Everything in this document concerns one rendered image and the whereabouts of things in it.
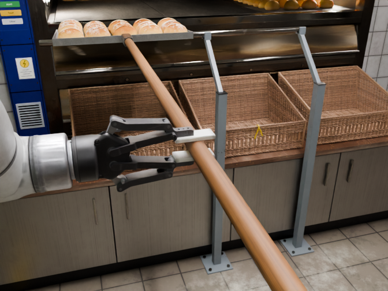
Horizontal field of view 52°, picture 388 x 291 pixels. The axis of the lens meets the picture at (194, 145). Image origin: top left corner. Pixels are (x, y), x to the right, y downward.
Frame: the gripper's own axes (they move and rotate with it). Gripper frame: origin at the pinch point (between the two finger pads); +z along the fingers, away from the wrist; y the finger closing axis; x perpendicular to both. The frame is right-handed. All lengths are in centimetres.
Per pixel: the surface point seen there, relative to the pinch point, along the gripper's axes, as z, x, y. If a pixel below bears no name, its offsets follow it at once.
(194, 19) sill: 43, -153, 2
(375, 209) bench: 140, -99, 106
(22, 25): -42, -150, 1
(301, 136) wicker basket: 88, -106, 55
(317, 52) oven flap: 120, -152, 23
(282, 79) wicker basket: 95, -145, 37
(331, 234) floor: 113, -99, 119
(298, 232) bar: 86, -93, 107
